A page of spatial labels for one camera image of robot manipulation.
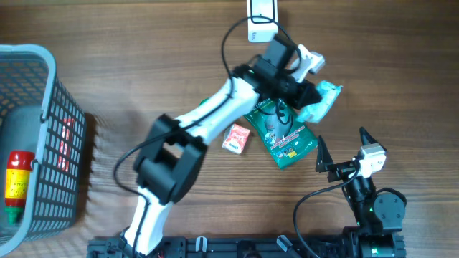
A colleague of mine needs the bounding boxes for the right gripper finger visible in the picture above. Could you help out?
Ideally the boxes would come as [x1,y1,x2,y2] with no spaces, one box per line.
[359,127,387,153]
[316,135,334,172]

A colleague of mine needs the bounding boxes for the light blue wipes packet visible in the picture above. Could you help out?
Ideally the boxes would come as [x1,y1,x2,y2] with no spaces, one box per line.
[295,80,343,124]

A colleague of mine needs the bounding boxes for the green 3M gloves packet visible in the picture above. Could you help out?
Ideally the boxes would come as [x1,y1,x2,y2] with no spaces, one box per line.
[245,99,318,169]

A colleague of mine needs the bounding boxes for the small red white packet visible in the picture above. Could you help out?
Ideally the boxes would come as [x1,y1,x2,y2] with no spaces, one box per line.
[222,123,250,155]

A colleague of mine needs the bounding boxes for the red yellow sauce bottle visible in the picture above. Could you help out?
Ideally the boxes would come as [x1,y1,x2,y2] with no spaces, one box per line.
[4,150,35,225]

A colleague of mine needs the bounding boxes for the green lid Knorr jar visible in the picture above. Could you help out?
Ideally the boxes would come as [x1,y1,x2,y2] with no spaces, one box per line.
[198,98,209,106]

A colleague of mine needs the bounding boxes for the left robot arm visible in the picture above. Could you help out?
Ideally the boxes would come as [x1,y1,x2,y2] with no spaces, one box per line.
[123,34,325,257]

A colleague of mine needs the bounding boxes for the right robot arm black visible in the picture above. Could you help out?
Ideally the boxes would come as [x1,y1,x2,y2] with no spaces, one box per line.
[316,127,407,258]

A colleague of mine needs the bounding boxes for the white barcode scanner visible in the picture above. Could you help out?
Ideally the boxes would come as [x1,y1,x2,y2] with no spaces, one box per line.
[247,0,278,43]

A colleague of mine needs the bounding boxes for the grey plastic mesh basket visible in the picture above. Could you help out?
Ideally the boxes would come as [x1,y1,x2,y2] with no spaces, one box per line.
[1,44,87,256]

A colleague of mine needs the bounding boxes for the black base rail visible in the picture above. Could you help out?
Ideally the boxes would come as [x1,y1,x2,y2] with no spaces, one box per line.
[87,234,407,258]

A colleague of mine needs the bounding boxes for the left camera cable black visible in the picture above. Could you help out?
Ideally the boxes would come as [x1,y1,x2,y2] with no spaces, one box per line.
[113,15,302,257]

